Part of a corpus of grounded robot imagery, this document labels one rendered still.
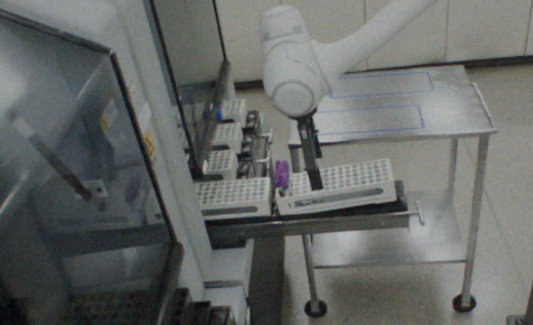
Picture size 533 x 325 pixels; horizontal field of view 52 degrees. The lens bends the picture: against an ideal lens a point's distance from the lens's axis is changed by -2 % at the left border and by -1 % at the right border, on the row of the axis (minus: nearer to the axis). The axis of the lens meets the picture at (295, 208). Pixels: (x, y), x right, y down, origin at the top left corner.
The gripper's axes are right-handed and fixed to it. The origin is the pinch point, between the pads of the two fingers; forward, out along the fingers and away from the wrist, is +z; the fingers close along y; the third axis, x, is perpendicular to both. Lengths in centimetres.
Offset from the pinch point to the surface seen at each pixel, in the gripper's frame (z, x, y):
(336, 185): 3.6, -4.3, -3.2
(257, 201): 3.2, 15.7, -5.0
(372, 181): 4.1, -13.3, -3.1
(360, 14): 48, -21, 228
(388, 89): 12, -23, 56
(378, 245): 65, -11, 38
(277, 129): 88, 39, 176
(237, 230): 10.0, 23.0, -6.8
